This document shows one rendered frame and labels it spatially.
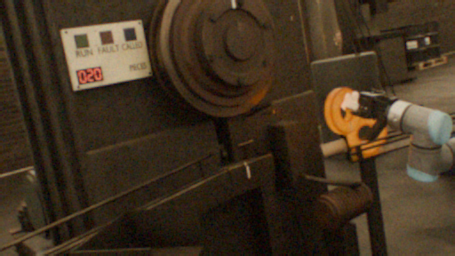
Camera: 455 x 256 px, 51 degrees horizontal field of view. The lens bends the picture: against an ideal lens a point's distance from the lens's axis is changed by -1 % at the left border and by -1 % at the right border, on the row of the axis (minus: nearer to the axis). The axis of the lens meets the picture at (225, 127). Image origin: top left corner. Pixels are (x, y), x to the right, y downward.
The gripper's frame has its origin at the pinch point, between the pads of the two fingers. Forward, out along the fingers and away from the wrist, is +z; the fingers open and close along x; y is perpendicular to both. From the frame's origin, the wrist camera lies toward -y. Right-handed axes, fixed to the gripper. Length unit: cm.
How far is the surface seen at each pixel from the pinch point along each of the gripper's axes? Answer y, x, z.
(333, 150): -19.5, -3.8, 5.1
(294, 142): -16.3, 7.7, 14.0
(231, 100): 3.8, 33.4, 18.8
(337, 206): -34.1, 6.4, -6.5
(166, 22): 29, 51, 28
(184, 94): 8, 50, 22
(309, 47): -64, -312, 295
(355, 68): -45, -205, 146
